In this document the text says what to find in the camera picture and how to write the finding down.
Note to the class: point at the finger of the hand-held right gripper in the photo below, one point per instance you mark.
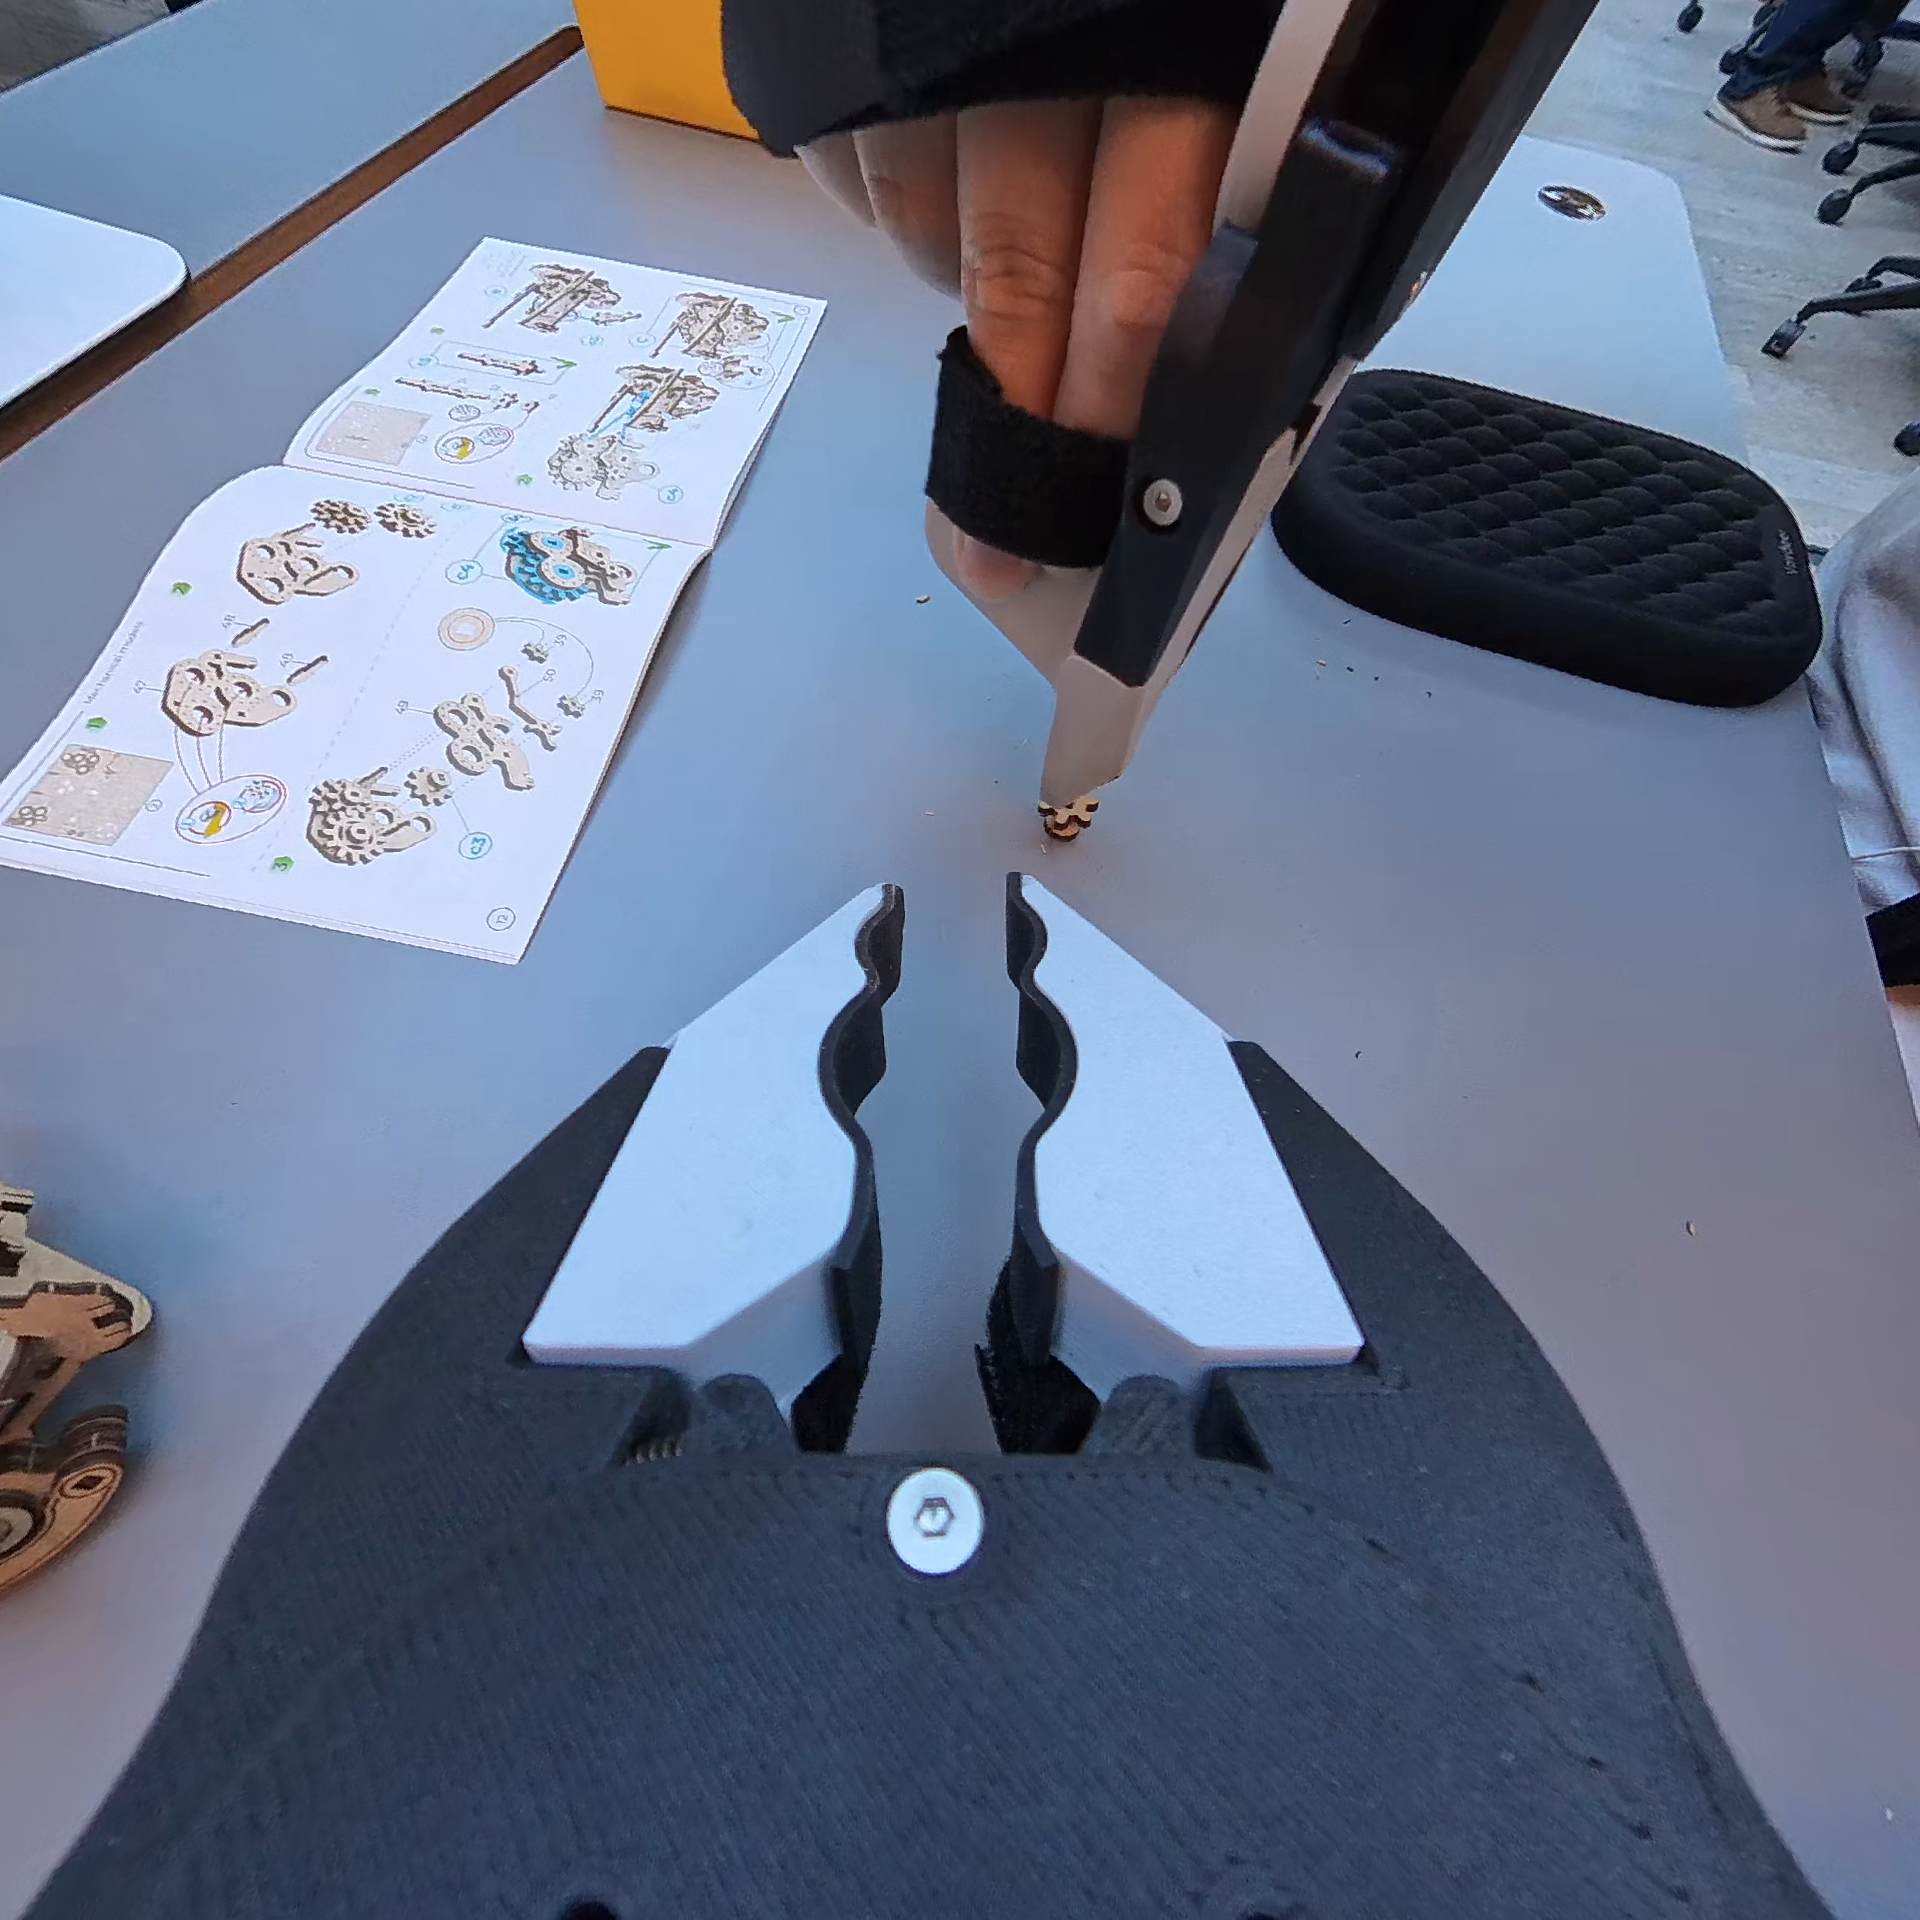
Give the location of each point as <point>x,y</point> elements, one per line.
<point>1088,733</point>
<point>1260,524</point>

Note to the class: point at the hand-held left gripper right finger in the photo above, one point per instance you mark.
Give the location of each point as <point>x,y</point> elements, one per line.
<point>1185,1200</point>

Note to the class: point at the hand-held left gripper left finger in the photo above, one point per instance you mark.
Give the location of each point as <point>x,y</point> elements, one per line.
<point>704,1200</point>

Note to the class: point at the small wooden gear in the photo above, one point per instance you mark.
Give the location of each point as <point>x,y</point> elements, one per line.
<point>1067,821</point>

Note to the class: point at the person's right hand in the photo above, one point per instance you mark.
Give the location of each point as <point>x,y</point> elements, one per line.
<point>1050,255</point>

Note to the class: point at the black honeycomb cushion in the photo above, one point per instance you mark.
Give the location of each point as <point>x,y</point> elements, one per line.
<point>1545,524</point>

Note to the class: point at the black office chair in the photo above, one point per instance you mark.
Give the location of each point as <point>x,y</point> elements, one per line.
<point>1868,194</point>

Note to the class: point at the assembly instruction booklet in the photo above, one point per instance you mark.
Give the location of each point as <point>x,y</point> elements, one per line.
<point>376,675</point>

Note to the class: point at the dark wooden model assembly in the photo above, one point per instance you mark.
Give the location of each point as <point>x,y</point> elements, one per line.
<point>43,1349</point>

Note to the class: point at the yellow plastic bin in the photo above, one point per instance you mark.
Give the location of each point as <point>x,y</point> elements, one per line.
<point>660,59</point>

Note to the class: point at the wooden document stand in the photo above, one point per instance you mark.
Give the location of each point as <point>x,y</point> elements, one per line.
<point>76,292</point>

